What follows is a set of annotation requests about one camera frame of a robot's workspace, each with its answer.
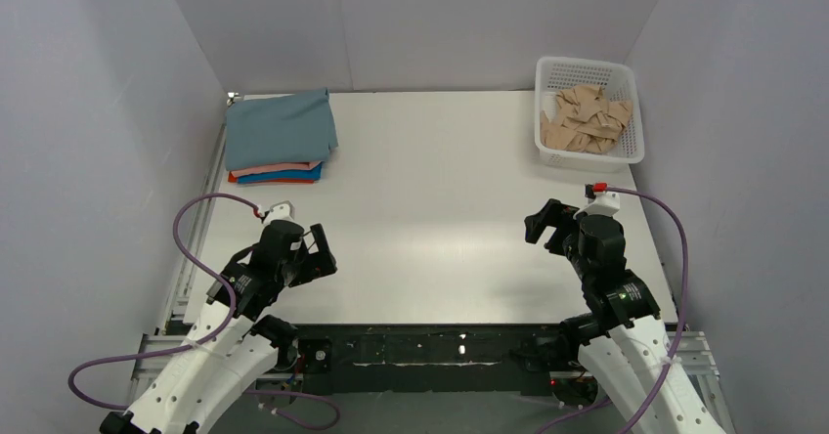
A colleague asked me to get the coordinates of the beige t shirt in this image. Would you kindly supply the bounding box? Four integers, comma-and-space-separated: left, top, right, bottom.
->
540, 84, 633, 154

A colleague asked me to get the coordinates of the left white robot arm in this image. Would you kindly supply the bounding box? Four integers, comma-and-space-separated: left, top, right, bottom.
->
99, 220, 336, 433

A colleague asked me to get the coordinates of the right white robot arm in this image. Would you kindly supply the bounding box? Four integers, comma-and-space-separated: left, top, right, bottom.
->
524, 195, 723, 433

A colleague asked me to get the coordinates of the folded blue t shirt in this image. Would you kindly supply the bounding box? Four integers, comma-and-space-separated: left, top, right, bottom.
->
236, 163, 324, 186

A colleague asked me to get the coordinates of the folded pink t shirt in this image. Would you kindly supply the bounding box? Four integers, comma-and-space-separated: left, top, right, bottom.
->
230, 161, 323, 179

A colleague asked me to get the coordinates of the folded orange t shirt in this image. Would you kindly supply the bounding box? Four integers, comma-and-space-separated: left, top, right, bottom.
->
227, 171, 318, 187

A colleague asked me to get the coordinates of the white plastic basket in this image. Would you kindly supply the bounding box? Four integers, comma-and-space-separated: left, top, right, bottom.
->
534, 57, 645, 172

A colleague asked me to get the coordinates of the folded grey-blue t shirt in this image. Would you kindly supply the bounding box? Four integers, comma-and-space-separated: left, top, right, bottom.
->
225, 88, 338, 170

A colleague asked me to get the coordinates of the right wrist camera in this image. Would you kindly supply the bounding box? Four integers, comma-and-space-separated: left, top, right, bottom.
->
581, 182, 621, 217

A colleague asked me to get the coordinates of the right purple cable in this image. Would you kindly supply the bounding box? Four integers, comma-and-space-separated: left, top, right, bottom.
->
534, 186, 689, 434

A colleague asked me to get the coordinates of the purple cable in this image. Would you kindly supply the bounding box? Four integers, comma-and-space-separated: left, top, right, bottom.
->
66, 193, 342, 432
534, 186, 689, 434

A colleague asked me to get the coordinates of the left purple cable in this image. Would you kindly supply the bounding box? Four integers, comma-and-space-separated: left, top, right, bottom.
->
66, 193, 342, 432

